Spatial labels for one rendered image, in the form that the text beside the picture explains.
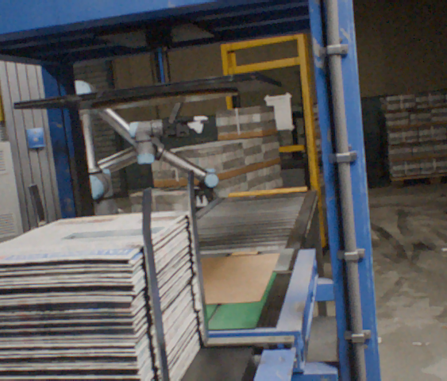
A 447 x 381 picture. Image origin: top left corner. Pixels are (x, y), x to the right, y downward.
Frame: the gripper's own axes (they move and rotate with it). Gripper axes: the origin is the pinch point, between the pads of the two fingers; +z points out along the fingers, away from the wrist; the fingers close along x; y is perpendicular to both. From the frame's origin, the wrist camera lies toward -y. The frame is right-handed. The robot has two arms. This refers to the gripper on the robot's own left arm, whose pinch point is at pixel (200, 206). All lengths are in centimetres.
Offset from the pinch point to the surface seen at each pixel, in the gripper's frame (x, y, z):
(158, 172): -38, 17, -52
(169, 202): -22.6, 1.6, -17.4
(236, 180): 6, 4, -83
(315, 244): 61, -25, 2
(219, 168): -1, 15, -64
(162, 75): 36, 59, 167
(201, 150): -7, 28, -43
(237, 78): 60, 54, 193
